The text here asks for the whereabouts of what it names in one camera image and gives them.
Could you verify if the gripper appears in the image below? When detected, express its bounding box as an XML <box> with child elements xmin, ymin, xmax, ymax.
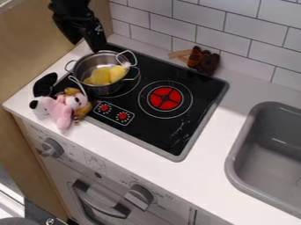
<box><xmin>47</xmin><ymin>0</ymin><xmax>108</xmax><ymax>54</ymax></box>

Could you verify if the silver pot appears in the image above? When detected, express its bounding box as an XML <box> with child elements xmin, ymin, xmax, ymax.
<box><xmin>63</xmin><ymin>49</ymin><xmax>143</xmax><ymax>98</ymax></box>

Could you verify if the yellow toy food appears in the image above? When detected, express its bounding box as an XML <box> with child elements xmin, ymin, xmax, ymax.
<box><xmin>82</xmin><ymin>64</ymin><xmax>129</xmax><ymax>87</ymax></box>

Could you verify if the black toy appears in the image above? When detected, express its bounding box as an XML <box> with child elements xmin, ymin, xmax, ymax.
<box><xmin>32</xmin><ymin>72</ymin><xmax>59</xmax><ymax>98</ymax></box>

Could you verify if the pink plush toy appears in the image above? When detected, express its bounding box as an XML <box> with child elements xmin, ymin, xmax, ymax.
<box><xmin>28</xmin><ymin>86</ymin><xmax>94</xmax><ymax>132</ymax></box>

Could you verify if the toy stove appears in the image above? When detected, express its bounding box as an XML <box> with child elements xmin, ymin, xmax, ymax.
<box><xmin>51</xmin><ymin>43</ymin><xmax>231</xmax><ymax>163</ymax></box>

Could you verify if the brown plush toy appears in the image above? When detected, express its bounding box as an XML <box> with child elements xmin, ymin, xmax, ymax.
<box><xmin>186</xmin><ymin>45</ymin><xmax>222</xmax><ymax>75</ymax></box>

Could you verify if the toy sink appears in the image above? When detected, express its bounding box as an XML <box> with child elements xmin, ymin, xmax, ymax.
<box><xmin>223</xmin><ymin>100</ymin><xmax>301</xmax><ymax>220</ymax></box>

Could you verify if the wooden tool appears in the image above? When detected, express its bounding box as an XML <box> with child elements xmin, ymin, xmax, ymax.
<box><xmin>166</xmin><ymin>48</ymin><xmax>195</xmax><ymax>63</ymax></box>

